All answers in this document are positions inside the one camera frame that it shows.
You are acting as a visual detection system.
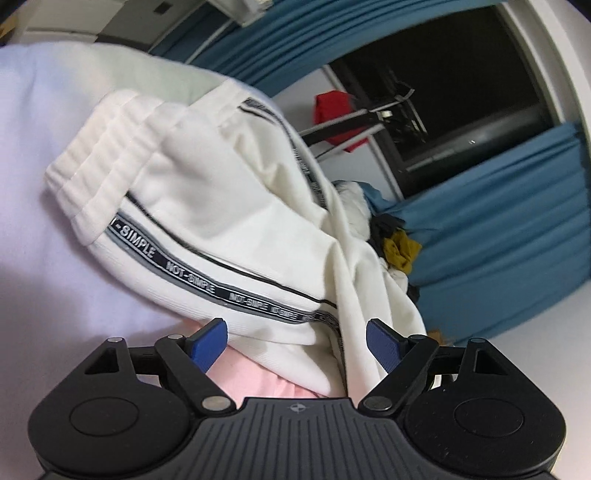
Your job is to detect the white air conditioner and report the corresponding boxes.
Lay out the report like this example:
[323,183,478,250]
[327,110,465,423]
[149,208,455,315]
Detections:
[208,0,275,24]

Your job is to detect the white pants with striped band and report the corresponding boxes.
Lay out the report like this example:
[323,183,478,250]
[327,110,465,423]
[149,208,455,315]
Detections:
[45,78,428,400]

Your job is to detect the blue curtain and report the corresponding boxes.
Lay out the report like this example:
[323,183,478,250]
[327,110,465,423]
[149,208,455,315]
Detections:
[402,122,591,347]
[150,0,502,100]

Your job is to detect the red cloth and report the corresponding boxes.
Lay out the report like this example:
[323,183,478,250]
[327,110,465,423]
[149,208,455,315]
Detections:
[315,91,370,153]

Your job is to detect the white fluffy garment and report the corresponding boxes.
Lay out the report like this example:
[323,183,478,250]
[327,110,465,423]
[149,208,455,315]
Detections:
[335,180,372,236]

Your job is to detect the blue garment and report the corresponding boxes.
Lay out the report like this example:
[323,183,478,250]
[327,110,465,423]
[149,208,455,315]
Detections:
[360,182,407,217]

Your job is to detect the yellow garment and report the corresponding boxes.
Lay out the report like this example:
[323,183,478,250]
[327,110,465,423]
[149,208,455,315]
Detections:
[385,231,423,273]

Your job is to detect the dark window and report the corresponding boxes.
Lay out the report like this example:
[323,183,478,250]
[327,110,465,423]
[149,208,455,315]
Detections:
[323,4,555,199]

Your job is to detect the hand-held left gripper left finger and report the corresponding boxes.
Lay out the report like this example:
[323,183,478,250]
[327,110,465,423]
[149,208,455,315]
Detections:
[83,318,236,414]

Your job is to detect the black tripod stand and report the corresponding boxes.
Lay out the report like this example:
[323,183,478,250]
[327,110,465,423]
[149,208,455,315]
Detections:
[298,83,416,158]

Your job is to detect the black garment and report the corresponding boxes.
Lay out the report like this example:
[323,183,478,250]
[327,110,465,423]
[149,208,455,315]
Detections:
[372,215,407,250]

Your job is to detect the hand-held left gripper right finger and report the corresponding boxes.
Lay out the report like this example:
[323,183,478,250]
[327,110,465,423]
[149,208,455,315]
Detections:
[358,318,509,414]

